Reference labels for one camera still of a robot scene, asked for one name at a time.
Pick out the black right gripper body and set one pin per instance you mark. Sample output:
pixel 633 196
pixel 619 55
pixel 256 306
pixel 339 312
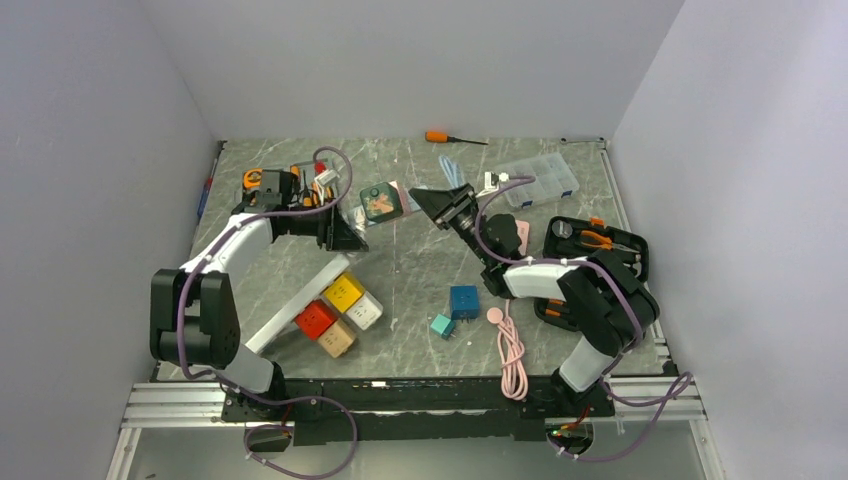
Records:
pixel 462 215

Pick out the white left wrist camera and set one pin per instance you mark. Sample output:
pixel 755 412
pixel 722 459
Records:
pixel 325 177

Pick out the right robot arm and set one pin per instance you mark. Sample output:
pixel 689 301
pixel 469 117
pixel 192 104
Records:
pixel 611 307

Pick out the yellow cube socket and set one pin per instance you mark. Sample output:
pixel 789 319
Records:
pixel 344 292

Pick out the teal plug adapter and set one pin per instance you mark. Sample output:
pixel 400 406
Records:
pixel 442 326

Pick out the beige cube socket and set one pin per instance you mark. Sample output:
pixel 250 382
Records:
pixel 337 339

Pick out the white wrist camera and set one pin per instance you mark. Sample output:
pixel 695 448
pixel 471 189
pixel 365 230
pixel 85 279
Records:
pixel 325 177
pixel 493 181

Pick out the orange handled screwdriver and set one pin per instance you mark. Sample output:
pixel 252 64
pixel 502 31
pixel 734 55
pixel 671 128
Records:
pixel 443 138

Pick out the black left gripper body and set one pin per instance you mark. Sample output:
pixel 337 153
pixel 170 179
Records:
pixel 319 224

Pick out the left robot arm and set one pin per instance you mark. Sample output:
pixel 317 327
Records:
pixel 194 320

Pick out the white cube socket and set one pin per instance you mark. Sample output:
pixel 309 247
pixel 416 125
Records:
pixel 365 311

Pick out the clear plastic organizer box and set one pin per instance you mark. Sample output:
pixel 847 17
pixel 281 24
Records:
pixel 554 180

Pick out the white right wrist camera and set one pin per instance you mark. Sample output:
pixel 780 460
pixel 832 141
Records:
pixel 493 181

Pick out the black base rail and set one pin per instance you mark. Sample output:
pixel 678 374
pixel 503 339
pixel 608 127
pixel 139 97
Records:
pixel 335 410

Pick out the white power strip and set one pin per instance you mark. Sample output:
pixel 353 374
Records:
pixel 288 312

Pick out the red cube socket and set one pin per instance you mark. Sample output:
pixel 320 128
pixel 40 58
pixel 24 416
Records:
pixel 316 319

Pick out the orange handled pliers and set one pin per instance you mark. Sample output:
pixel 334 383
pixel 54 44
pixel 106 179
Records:
pixel 594 240

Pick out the blue cube socket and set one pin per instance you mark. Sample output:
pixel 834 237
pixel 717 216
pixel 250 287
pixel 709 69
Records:
pixel 464 303

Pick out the pink cube socket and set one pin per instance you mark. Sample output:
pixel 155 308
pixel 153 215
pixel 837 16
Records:
pixel 403 201

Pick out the dark green cube socket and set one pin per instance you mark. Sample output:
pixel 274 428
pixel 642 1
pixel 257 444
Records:
pixel 381 203

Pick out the grey tool tray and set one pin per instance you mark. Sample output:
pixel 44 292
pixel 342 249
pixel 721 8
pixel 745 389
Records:
pixel 276 189

